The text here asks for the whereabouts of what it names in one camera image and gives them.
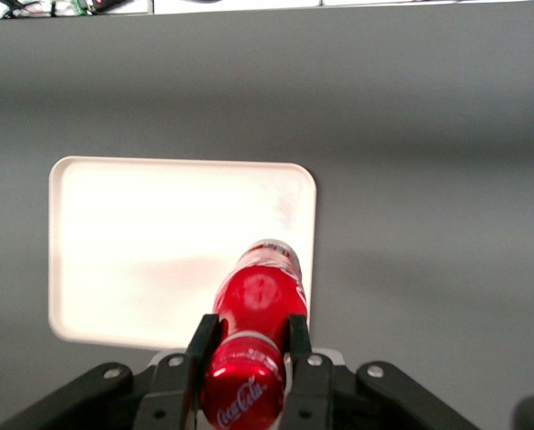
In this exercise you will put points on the black device with red button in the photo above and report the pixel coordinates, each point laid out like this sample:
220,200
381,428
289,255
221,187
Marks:
103,4

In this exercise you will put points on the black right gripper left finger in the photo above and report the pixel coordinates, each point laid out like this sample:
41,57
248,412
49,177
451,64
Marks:
173,394

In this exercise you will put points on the red coke bottle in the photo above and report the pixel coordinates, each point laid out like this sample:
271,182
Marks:
258,295

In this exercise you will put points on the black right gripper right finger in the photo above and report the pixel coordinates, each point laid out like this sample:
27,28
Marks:
309,394

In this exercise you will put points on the cream plastic tray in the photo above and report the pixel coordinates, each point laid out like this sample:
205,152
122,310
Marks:
137,251

